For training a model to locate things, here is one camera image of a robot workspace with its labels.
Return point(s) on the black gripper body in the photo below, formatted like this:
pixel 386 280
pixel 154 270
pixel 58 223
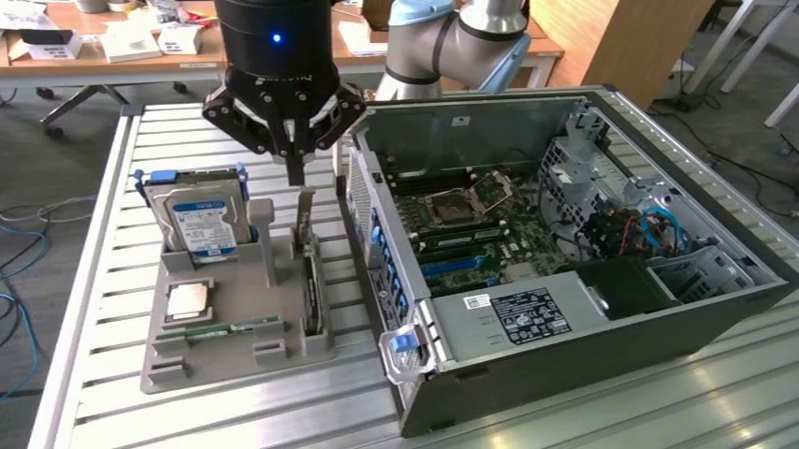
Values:
pixel 275 51

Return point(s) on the graphics card with black fan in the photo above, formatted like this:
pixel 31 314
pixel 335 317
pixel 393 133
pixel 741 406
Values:
pixel 311 280

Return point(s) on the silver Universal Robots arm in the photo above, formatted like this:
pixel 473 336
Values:
pixel 437 42

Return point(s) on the wooden desk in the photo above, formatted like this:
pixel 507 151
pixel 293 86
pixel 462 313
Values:
pixel 94 68
pixel 369 62

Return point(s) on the white papers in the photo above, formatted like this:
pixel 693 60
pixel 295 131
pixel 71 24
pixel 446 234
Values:
pixel 365 42

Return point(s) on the small white labelled box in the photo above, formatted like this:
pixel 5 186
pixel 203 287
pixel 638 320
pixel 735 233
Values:
pixel 181 41

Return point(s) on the brown cardboard box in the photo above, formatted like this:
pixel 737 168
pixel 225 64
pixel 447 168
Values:
pixel 375 14

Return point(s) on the hard disk in blue carrier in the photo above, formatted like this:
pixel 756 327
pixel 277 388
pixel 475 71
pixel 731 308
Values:
pixel 201 220

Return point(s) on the flat white box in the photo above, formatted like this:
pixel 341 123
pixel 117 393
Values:
pixel 131 44

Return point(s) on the CPU socket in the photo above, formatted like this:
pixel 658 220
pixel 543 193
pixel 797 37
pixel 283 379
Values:
pixel 451 208

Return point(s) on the metal socket cover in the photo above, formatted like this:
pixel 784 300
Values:
pixel 497 189

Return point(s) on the grey cup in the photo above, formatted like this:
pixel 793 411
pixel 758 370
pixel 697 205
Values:
pixel 91 5

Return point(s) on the green RAM stick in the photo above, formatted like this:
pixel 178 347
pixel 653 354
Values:
pixel 462 237
pixel 213 329

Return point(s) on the white box with black lid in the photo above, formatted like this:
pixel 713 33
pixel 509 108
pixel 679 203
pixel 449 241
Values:
pixel 53 47

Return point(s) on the blue expansion slot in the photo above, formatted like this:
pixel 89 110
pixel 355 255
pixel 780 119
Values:
pixel 453 266

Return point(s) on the grey parts rack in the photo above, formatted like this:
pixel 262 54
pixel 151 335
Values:
pixel 250 299

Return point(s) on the silver CPU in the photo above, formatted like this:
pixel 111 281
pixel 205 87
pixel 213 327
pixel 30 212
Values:
pixel 187 301

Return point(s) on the perforated metal drive cage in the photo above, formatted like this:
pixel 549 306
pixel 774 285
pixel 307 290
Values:
pixel 574 187

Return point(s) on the blue case latch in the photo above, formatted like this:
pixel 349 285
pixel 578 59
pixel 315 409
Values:
pixel 403 345

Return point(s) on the grey power supply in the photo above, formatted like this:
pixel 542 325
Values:
pixel 487 322

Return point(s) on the white box with red button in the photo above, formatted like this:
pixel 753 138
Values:
pixel 679 79

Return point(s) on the open black PC case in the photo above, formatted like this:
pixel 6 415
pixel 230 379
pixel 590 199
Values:
pixel 562 374

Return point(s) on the metal disk bay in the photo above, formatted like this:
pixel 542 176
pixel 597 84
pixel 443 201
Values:
pixel 699 276

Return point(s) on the black plastic air duct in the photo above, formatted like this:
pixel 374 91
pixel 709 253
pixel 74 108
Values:
pixel 625 290

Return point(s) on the white table frame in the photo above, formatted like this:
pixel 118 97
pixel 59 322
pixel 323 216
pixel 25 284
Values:
pixel 730 37

